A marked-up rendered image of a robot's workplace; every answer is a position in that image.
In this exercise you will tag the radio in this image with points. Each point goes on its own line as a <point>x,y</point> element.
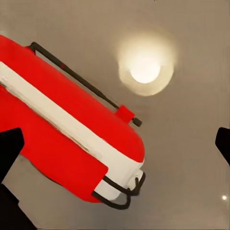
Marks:
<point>70,137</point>

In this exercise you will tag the coffee table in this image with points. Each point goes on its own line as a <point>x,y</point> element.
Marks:
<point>168,62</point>

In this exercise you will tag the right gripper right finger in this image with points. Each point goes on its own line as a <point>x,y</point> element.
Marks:
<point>223,142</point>

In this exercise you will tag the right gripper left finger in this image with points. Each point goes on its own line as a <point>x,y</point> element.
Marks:
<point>11,143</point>

